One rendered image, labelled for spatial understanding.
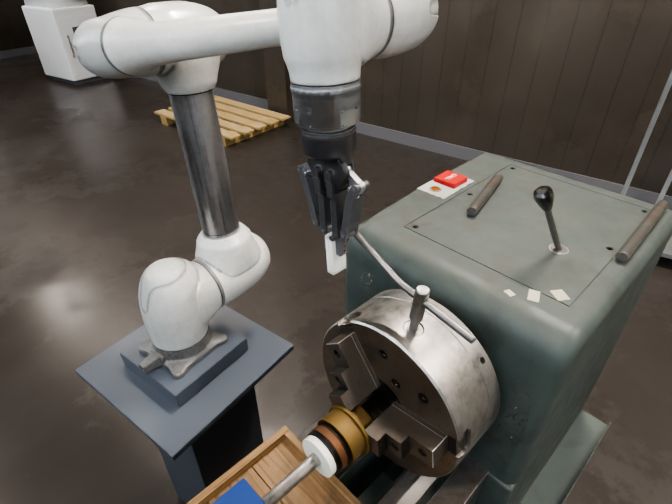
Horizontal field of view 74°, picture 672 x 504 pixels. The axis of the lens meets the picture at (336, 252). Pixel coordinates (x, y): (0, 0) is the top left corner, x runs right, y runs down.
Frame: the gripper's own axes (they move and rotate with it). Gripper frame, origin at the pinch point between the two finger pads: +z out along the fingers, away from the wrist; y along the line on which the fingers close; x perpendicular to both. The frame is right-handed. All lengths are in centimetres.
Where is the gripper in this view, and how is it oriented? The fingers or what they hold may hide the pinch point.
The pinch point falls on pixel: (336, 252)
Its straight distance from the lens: 70.9
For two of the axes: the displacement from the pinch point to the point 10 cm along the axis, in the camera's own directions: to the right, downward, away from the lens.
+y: 7.0, 3.5, -6.3
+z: 0.5, 8.5, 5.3
